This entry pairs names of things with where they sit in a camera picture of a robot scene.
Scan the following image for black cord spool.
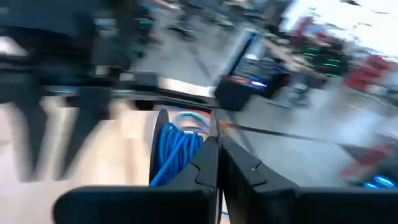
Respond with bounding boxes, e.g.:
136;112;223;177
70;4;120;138
148;108;221;188

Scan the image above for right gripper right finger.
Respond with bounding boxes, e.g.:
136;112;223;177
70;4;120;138
221;136;398;224

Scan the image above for red device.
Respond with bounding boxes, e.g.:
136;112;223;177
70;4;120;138
228;75;269;89

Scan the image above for black equipment case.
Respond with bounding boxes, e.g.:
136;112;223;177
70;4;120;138
213;73;282;112

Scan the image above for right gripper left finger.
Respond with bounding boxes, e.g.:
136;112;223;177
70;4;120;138
52;136;220;224

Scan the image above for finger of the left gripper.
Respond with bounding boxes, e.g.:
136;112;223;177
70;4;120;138
58;93;111;180
12;99;47;181

